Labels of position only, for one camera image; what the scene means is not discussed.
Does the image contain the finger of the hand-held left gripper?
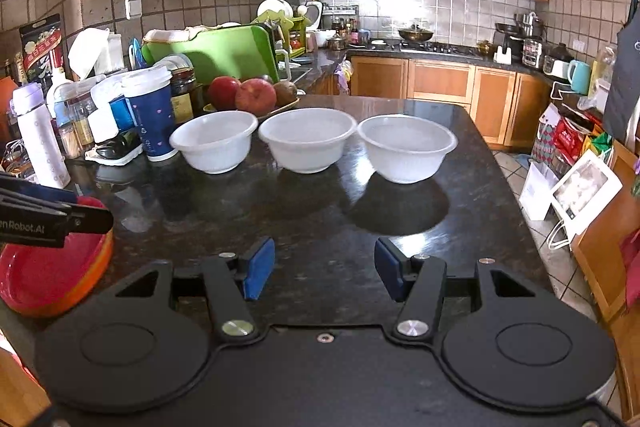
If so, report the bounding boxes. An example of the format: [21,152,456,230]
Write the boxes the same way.
[0,202,115,249]
[0,171,79,208]

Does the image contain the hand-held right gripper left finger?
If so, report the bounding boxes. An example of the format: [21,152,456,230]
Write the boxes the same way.
[85,237,277,343]

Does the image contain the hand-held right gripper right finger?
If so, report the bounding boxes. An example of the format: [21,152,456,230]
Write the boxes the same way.
[375,236,561,343]

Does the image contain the red plate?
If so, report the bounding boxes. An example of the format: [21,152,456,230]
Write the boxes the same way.
[0,196,113,303]

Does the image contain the orange plate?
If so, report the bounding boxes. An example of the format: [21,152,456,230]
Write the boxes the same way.
[7,232,115,319]

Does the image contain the wide ribbed white bowl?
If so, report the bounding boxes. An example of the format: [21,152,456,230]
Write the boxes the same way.
[357,114,458,184]

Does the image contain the small ribbed white bowl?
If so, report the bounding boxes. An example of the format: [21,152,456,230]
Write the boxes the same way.
[170,111,258,174]

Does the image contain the smooth white bowl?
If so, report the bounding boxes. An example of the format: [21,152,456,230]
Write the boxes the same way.
[258,108,357,174]

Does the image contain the white plates in rack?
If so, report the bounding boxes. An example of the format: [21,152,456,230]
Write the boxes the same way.
[257,0,293,20]

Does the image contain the white water bottle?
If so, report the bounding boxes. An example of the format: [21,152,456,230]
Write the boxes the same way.
[11,83,71,188]

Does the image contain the clear spice jar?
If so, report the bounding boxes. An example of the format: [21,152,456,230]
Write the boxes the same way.
[55,92,96,158]

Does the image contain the black and white tray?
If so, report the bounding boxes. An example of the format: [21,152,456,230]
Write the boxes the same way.
[86,134,143,165]

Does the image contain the blue paper cup white lid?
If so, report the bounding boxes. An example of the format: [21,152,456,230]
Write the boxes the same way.
[122,68,180,162]

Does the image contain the printed snack bag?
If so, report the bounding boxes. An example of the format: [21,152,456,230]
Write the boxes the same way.
[20,13,63,80]

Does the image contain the white tissue container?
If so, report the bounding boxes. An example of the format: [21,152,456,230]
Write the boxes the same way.
[67,28,123,80]

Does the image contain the dark sauce jar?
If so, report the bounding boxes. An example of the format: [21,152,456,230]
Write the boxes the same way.
[170,67,197,125]

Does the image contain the pale yellow fruit tray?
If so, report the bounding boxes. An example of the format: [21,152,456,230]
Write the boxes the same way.
[202,97,301,118]

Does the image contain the white paper bag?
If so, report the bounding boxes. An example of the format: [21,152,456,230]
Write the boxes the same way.
[550,150,623,237]
[519,162,553,221]

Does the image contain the brown round fruit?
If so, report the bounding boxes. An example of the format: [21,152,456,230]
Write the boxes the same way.
[272,79,299,108]

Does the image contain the dark red apple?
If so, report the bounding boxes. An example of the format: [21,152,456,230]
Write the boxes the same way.
[207,77,241,110]

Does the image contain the wooden base cabinets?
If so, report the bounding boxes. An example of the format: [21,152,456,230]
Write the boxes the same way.
[350,56,551,148]

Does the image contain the cream cloth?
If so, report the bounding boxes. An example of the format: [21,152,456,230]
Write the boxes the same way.
[142,26,221,46]

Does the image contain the green cutting board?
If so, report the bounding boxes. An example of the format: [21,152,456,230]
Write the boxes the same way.
[141,24,280,85]

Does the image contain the wooden shelf unit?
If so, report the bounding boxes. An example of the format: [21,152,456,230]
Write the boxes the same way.
[570,142,640,408]

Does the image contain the red shopping bag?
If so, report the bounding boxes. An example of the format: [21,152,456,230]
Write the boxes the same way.
[552,117,593,162]

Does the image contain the gas stove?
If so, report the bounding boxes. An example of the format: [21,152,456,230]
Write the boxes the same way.
[400,41,483,58]

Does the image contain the green dish rack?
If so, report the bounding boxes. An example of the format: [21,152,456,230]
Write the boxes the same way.
[257,14,311,58]

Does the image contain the wok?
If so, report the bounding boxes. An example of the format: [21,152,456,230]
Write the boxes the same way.
[398,24,435,42]

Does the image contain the red hanging cloth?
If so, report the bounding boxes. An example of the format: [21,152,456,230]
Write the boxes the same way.
[620,227,640,308]

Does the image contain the white toaster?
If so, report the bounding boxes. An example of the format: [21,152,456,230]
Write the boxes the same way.
[543,56,571,78]

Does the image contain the teal mug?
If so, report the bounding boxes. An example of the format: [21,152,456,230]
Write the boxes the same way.
[567,59,592,95]

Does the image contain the dark apron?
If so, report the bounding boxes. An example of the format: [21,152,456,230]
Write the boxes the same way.
[602,0,640,142]

